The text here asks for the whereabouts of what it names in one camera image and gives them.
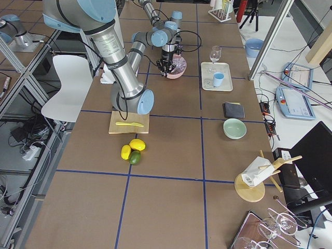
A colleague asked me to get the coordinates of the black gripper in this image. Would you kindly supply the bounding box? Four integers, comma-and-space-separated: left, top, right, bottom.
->
156, 43, 182, 74

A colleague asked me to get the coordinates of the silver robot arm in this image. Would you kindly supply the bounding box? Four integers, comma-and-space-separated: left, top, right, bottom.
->
43, 1, 182, 115
139, 0, 183, 32

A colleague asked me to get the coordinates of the pink bowl of ice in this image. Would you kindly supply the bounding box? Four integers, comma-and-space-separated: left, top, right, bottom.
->
167, 54, 187, 79

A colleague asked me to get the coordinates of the small blue cup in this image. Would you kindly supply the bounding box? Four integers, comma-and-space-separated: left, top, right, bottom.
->
213, 72, 225, 87

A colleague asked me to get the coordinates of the white cup rack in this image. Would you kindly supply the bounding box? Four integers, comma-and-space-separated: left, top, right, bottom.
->
208, 0, 233, 23

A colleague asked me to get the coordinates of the cream serving tray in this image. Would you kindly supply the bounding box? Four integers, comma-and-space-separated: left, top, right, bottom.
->
201, 62, 233, 92

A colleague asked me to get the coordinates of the clear wine glass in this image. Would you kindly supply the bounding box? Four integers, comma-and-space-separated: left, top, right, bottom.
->
207, 46, 222, 73

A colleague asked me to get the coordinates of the wooden cutting board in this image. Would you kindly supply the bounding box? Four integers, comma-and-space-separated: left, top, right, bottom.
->
108, 110, 149, 134

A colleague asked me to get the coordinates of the yellow plastic knife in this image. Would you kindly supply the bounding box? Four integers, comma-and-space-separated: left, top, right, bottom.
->
115, 121, 144, 128

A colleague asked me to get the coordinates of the grey folded cloth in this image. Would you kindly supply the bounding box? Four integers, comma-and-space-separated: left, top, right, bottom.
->
223, 102, 245, 118

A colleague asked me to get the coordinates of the yellow lemon upper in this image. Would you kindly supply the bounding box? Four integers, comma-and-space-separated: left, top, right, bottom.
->
129, 139, 146, 151

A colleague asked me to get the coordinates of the yellow lemon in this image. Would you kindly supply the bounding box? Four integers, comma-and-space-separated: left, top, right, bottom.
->
120, 145, 132, 160
129, 139, 146, 151

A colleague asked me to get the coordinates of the blue bowl on desk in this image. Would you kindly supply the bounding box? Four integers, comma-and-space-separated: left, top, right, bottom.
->
245, 38, 264, 58

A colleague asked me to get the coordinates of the white chair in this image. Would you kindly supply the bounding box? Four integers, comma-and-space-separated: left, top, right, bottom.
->
41, 55, 93, 122

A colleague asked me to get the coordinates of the green empty bowl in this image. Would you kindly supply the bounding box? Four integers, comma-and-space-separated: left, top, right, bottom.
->
223, 118, 247, 140

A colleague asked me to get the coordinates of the yellow lemon lower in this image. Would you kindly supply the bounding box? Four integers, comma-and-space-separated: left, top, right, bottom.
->
120, 145, 132, 160

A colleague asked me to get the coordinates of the red fire extinguisher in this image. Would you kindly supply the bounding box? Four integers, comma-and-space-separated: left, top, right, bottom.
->
236, 0, 247, 23

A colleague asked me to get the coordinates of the green lime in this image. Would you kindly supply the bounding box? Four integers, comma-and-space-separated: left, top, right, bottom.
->
129, 150, 141, 165

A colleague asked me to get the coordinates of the teach pendant near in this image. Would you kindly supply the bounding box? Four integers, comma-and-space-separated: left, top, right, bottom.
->
275, 86, 316, 120

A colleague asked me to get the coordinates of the teach pendant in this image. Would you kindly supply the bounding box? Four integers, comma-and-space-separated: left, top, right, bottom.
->
282, 62, 313, 91
275, 86, 316, 120

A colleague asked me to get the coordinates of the teach pendant far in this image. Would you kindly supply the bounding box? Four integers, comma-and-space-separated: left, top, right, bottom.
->
282, 62, 313, 91

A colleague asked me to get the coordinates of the black monitor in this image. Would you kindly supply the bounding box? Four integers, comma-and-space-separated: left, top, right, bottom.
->
279, 121, 331, 214

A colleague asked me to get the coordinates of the hanging wine glass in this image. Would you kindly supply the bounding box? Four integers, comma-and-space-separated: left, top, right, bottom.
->
257, 201, 308, 247

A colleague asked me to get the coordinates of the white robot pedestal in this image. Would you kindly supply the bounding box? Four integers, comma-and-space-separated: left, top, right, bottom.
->
100, 63, 115, 84

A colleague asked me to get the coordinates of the aluminium frame post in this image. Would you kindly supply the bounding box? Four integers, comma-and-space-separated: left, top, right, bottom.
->
248, 0, 294, 80

